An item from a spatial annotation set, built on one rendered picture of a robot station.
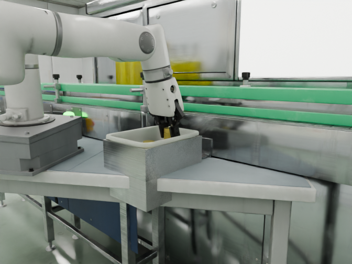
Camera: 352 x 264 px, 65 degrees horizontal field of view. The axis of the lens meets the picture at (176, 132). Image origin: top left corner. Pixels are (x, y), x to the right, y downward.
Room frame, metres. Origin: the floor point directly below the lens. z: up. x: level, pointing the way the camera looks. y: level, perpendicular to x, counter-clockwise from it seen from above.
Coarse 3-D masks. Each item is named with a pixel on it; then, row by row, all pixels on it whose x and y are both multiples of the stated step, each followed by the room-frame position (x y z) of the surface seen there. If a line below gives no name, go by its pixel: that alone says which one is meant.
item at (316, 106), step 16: (192, 96) 0.91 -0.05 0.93; (208, 96) 0.86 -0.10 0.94; (224, 96) 0.83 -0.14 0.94; (240, 96) 0.79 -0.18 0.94; (256, 96) 0.76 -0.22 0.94; (272, 96) 0.73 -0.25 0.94; (288, 96) 0.70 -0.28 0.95; (304, 96) 0.68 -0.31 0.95; (320, 96) 0.65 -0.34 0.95; (336, 96) 0.63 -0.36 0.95; (208, 112) 0.86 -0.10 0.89; (224, 112) 0.82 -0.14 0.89; (240, 112) 0.79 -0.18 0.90; (256, 112) 0.76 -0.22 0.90; (272, 112) 0.73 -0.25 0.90; (288, 112) 0.70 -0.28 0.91; (304, 112) 0.67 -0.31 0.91; (320, 112) 0.65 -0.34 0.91; (336, 112) 0.63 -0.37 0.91
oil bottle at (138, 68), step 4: (136, 64) 1.11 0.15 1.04; (140, 64) 1.09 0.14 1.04; (136, 68) 1.11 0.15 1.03; (140, 68) 1.09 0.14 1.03; (136, 72) 1.11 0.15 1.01; (136, 76) 1.11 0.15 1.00; (136, 80) 1.11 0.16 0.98; (140, 80) 1.10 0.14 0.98; (136, 84) 1.11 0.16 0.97; (140, 84) 1.10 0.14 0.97
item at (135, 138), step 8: (144, 128) 0.84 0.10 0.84; (152, 128) 0.86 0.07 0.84; (112, 136) 0.71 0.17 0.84; (120, 136) 0.77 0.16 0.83; (128, 136) 0.79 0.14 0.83; (136, 136) 0.81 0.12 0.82; (144, 136) 0.83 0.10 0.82; (152, 136) 0.86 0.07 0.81; (160, 136) 0.88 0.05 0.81; (184, 136) 0.73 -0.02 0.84; (192, 136) 0.75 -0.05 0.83; (128, 144) 0.66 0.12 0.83; (136, 144) 0.64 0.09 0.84; (144, 144) 0.63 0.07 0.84; (152, 144) 0.64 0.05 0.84; (160, 144) 0.66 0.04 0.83
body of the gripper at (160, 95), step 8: (160, 80) 0.72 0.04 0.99; (168, 80) 0.72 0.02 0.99; (152, 88) 0.74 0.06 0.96; (160, 88) 0.72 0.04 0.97; (168, 88) 0.72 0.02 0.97; (176, 88) 0.73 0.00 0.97; (152, 96) 0.75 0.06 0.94; (160, 96) 0.73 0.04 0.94; (168, 96) 0.72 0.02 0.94; (176, 96) 0.73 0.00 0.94; (152, 104) 0.76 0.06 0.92; (160, 104) 0.74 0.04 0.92; (168, 104) 0.72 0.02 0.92; (152, 112) 0.78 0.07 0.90; (160, 112) 0.75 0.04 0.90; (168, 112) 0.73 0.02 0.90
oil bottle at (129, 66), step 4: (128, 64) 1.14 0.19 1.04; (132, 64) 1.13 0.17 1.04; (128, 68) 1.14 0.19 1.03; (132, 68) 1.13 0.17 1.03; (128, 72) 1.14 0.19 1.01; (132, 72) 1.13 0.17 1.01; (128, 76) 1.14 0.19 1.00; (132, 76) 1.13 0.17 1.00; (128, 80) 1.15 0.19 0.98; (132, 80) 1.13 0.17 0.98; (128, 84) 1.15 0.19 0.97; (132, 84) 1.13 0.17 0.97
